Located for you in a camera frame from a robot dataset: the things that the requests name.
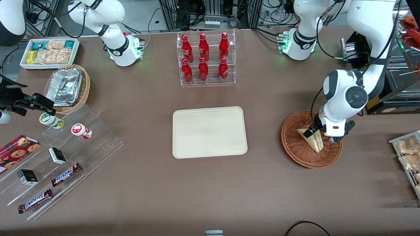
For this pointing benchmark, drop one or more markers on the white plastic snack bin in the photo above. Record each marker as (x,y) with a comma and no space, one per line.
(23,62)

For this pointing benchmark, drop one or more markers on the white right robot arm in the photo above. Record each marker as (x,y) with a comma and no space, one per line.
(115,49)

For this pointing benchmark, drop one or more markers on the teal snack packet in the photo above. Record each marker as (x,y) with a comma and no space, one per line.
(37,46)
(69,44)

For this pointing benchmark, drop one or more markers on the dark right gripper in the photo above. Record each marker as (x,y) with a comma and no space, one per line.
(7,97)

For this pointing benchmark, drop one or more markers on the tan wicker basket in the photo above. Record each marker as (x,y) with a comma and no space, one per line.
(86,88)

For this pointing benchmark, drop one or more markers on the snickers chocolate bar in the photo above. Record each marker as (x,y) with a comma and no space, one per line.
(35,201)
(65,174)

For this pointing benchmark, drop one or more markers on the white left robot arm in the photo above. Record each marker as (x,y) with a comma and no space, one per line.
(370,19)

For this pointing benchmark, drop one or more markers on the grey metal clamp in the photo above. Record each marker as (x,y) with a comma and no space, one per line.
(214,233)

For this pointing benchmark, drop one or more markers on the red chocolate cookie box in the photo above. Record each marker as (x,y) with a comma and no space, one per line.
(16,152)

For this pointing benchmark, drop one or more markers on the green white yogurt cup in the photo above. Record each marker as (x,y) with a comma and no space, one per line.
(51,120)

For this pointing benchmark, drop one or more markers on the wooden skewer stick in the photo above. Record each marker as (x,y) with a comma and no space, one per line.
(410,72)

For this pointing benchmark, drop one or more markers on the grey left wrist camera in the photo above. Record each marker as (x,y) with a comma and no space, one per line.
(343,133)

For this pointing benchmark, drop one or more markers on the red cola bottle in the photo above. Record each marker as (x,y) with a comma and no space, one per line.
(223,72)
(203,47)
(187,49)
(203,72)
(224,46)
(187,73)

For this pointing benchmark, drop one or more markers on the yellow snack packet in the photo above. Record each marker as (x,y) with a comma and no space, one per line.
(31,57)

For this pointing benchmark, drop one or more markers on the triangle sandwich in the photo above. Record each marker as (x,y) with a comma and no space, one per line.
(314,142)

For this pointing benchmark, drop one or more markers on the clear bag of fried snacks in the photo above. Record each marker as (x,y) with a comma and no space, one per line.
(410,162)
(417,177)
(418,190)
(407,146)

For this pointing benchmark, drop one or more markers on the small black box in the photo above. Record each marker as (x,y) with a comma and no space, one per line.
(28,177)
(57,155)

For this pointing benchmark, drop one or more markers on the red white yogurt cup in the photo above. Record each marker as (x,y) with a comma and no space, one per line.
(80,130)

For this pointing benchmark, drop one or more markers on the black hot food display case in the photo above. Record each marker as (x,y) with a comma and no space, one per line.
(393,105)

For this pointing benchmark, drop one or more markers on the clear acrylic stepped stand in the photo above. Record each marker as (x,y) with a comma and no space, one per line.
(98,144)

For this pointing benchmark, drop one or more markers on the grey metal snack tray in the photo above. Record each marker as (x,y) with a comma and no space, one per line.
(392,141)

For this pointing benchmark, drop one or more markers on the clear cracker bag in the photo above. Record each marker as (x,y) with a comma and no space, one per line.
(54,56)
(55,44)

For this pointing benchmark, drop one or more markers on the aluminium frame rack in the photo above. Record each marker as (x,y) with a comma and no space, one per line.
(170,14)

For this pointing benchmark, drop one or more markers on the round brown wicker basket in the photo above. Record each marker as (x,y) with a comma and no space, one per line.
(295,150)

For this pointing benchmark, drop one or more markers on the beige plastic tray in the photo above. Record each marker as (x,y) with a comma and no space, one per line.
(210,132)

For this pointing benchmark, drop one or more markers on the clear acrylic bottle rack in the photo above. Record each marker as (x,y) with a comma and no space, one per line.
(210,83)

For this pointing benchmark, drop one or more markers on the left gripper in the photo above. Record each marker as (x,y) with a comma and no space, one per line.
(315,126)

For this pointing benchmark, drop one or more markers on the white power strip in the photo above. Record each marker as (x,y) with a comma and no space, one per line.
(212,24)

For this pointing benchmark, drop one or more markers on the aluminium foil tray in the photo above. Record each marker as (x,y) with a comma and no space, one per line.
(64,87)

